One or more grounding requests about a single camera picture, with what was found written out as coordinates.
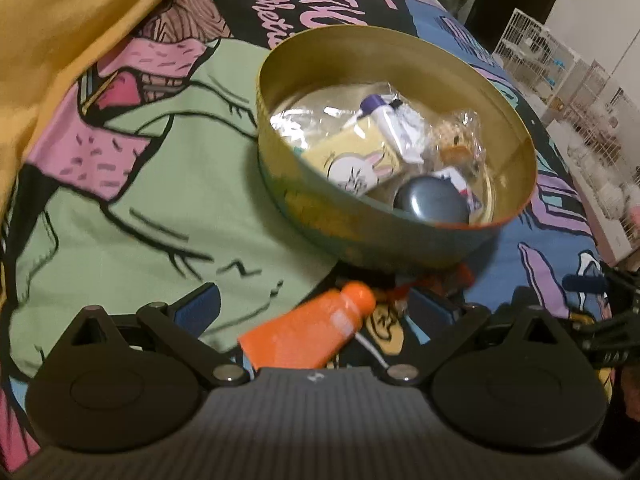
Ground yellow rabbit tissue pack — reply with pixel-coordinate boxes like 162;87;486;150
302;125;406;196

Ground dark grey round case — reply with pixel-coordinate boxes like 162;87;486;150
392;174;472;226

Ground clear bag of snacks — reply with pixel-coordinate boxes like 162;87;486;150
425;110;488;181

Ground bagged white tube purple cap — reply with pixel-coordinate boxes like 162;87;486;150
357;92;431;163

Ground orange tube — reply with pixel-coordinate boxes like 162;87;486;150
237;281;378;371

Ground round printed metal tin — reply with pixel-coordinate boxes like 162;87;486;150
255;24;538;273

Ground white wire pet cage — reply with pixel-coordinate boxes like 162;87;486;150
545;57;640;266
492;7;583;111

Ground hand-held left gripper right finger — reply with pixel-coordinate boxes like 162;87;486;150
382;287;581;386

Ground printed blanket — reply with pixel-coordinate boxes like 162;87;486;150
0;0;616;461

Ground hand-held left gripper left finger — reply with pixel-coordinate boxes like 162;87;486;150
52;282;251;388

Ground clear bag black-white contents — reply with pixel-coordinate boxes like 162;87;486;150
270;105;361;153

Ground yellow quilt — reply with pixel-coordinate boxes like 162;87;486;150
0;0;196;211

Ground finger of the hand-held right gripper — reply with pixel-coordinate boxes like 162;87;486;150
567;305;640;367
561;267;640;297

